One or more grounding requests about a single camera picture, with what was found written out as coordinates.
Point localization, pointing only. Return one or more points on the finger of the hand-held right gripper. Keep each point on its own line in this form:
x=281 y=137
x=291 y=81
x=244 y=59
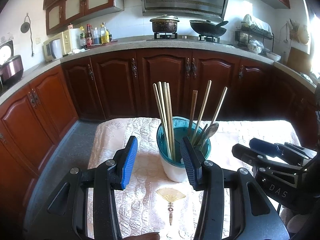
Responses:
x=245 y=152
x=262 y=145

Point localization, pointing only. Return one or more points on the blackened cooking pot with lid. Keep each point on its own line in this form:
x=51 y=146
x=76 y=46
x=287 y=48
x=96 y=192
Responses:
x=165 y=26

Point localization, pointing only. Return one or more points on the pair of wooden chopsticks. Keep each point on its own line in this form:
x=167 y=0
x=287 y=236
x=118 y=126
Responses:
x=160 y=112

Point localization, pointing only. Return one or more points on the round straw mat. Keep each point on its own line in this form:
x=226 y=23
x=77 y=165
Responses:
x=303 y=35

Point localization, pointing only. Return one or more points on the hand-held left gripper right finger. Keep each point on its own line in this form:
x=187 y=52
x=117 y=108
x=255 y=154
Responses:
x=187 y=165

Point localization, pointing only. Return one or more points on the brown wooden chopstick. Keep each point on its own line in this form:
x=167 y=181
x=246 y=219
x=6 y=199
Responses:
x=193 y=105

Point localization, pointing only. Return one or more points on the white wall outlet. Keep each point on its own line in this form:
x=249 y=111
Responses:
x=38 y=40

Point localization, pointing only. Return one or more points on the white ceramic bowl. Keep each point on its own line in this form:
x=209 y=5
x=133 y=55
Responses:
x=273 y=57

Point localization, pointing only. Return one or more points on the gas stove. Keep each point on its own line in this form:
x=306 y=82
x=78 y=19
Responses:
x=185 y=37

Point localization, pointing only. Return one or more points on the black round hanging object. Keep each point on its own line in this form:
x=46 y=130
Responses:
x=25 y=27

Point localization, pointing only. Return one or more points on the white electric kettle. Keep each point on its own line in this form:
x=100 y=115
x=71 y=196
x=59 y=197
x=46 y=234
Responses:
x=56 y=48

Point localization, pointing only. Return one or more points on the black wok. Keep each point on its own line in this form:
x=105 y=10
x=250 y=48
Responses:
x=207 y=30

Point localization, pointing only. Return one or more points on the wooden cutting board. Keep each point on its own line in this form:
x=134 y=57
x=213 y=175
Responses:
x=298 y=60

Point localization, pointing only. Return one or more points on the black wok ladle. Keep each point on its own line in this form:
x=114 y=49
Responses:
x=222 y=23

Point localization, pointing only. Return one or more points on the person's right forearm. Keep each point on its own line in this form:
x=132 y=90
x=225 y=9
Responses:
x=293 y=222

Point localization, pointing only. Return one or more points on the metal spoon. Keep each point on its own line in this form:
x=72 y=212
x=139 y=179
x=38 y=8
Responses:
x=212 y=130
x=203 y=133

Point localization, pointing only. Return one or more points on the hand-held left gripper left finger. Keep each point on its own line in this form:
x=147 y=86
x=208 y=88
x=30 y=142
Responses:
x=130 y=162

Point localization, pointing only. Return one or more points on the bright window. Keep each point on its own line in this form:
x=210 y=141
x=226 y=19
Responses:
x=315 y=42

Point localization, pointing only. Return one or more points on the white rag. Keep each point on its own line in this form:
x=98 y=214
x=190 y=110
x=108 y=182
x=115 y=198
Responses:
x=77 y=50

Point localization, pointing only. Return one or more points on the cream quilted tablecloth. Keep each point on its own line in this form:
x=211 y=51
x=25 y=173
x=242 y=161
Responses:
x=142 y=205

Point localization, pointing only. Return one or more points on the wooden base kitchen cabinets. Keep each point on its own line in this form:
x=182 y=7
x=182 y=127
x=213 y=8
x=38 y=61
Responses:
x=112 y=85

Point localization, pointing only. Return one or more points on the wall cabinet with frosted doors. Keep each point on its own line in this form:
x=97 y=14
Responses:
x=75 y=5

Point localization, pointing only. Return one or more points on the patterned ceramic bowl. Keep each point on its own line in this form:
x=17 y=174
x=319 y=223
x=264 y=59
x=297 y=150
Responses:
x=255 y=48

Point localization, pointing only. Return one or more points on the group of condiment bottles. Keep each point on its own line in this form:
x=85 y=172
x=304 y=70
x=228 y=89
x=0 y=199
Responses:
x=89 y=36

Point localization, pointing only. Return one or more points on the dark red rice cooker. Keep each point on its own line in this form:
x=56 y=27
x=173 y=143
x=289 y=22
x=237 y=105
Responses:
x=12 y=70

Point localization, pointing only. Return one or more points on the white utensil holder teal rim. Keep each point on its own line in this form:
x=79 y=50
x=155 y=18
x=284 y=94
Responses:
x=172 y=171

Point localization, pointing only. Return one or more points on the cream microwave oven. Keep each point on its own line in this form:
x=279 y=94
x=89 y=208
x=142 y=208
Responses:
x=65 y=41

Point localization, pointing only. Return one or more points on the wall-hung chopstick holder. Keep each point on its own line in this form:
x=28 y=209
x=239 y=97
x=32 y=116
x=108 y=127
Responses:
x=294 y=33

